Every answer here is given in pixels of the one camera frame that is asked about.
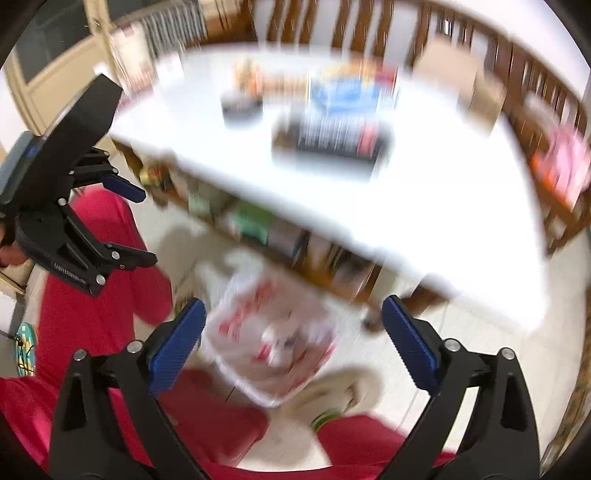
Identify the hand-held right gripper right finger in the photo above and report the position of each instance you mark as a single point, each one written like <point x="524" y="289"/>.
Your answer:
<point x="411" y="346"/>

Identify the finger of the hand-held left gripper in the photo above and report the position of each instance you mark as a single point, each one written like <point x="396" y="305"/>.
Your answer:
<point x="124" y="189"/>
<point x="134" y="258"/>

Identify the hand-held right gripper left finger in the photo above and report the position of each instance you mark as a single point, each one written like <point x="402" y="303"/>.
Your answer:
<point x="178" y="346"/>

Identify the white red-printed plastic bag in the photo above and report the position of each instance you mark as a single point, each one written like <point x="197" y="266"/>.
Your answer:
<point x="258" y="323"/>

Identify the black tape roll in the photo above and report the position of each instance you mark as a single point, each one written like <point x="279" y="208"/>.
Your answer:
<point x="241" y="110"/>

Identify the person's left hand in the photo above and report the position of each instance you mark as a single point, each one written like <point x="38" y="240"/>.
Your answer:
<point x="9" y="256"/>

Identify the black yellow food packet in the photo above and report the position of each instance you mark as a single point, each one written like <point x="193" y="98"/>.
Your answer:
<point x="153" y="175"/>

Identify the beige panel door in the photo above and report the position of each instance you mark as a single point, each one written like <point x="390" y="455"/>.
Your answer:
<point x="51" y="69"/>

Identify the person's red pants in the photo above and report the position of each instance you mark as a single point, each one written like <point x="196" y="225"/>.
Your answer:
<point x="92" y="314"/>

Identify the white green-striped sock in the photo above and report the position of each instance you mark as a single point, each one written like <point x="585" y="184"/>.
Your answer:
<point x="344" y="392"/>

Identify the stack of green boxes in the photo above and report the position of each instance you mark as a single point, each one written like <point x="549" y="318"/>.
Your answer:
<point x="251" y="221"/>

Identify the grey ribbed heater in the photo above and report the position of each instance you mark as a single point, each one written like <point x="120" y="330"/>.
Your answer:
<point x="173" y="27"/>

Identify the teal yellow patterned object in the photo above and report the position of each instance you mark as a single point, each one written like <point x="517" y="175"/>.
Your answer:
<point x="27" y="346"/>

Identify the wooden slatted armchair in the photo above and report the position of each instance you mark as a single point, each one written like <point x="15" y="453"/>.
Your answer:
<point x="561" y="230"/>

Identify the orange plastic bag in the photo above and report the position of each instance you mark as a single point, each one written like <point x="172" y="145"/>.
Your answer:
<point x="541" y="168"/>

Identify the pink plastic bag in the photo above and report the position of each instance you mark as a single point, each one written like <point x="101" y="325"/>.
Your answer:
<point x="565" y="161"/>

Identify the blue red snack packet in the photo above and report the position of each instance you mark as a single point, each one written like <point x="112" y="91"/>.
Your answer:
<point x="353" y="90"/>

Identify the small cardboard box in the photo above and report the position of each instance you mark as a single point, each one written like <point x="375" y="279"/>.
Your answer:
<point x="487" y="101"/>

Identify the beige seat cushion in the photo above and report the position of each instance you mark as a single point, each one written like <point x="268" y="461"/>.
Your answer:
<point x="443" y="69"/>

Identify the wooden slatted bench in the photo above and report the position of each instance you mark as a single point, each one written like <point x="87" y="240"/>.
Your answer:
<point x="351" y="23"/>

